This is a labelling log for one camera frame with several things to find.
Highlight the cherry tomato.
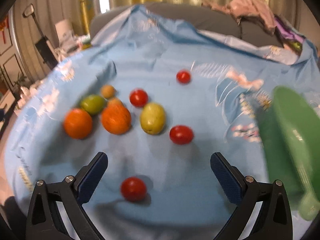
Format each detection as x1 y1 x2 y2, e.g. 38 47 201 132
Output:
120 177 147 202
129 89 149 108
169 125 194 145
176 70 191 84

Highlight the orange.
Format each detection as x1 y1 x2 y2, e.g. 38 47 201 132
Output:
63 108 93 139
101 104 132 135

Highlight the green plastic bowl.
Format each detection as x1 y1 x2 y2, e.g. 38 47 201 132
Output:
256 86 319 221

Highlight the green mango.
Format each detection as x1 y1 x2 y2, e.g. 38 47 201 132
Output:
80 94 106 116

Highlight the tan round fruit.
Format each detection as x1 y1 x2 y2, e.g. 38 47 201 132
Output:
100 85 116 99
107 97 123 107

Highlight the yellow-green mango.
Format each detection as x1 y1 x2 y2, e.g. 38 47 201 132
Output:
139 102 166 135

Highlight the clutter pile on floor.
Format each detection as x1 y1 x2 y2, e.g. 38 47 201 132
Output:
14 78 46 110

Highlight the blue floral cloth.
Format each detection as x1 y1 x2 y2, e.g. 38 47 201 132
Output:
5 5 319 239

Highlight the black vacuum cleaner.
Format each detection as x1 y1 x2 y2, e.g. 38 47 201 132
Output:
22 3 58 70

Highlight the white paper roll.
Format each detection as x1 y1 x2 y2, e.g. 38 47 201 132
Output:
55 19 76 51

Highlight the purple garment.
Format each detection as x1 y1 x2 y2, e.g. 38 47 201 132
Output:
274 15 305 55

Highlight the grey sofa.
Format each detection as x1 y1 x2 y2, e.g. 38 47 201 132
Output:
89 2 283 48

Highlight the pink clothes pile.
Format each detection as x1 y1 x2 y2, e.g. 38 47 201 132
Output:
201 0 277 35

